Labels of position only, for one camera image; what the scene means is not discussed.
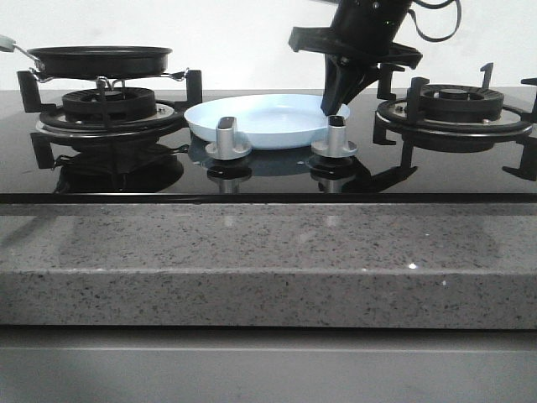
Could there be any silver stove knob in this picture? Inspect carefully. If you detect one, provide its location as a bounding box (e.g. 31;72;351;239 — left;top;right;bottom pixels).
311;115;357;159
206;117;252;160

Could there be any light blue plate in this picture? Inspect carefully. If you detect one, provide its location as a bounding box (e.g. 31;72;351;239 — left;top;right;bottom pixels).
184;94;328;149

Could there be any right silver stove knob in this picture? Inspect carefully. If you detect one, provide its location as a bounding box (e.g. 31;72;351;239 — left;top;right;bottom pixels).
311;115;357;159

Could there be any left burner with pan support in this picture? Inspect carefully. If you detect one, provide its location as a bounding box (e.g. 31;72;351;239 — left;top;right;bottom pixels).
18;70;202;145

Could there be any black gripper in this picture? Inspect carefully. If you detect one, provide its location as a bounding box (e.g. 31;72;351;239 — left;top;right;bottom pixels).
289;0;422;116

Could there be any black frying pan green handle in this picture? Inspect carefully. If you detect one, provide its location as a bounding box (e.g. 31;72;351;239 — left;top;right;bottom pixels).
1;35;172;80

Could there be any black glass gas cooktop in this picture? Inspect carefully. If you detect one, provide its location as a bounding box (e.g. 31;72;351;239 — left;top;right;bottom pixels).
1;91;536;204

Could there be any right burner with pan support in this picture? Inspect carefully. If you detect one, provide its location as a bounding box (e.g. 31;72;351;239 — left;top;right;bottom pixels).
373;63;536;181

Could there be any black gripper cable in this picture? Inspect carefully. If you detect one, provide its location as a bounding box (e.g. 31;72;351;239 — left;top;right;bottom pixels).
408;0;463;43

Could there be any left silver stove knob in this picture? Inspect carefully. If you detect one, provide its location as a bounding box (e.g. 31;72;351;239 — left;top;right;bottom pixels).
206;117;252;160

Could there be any burner with pan support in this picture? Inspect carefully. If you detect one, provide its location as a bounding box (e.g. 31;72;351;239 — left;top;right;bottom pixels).
373;63;536;181
18;70;202;145

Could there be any wire pan support ring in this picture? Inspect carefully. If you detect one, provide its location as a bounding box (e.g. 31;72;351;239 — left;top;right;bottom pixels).
29;67;190;92

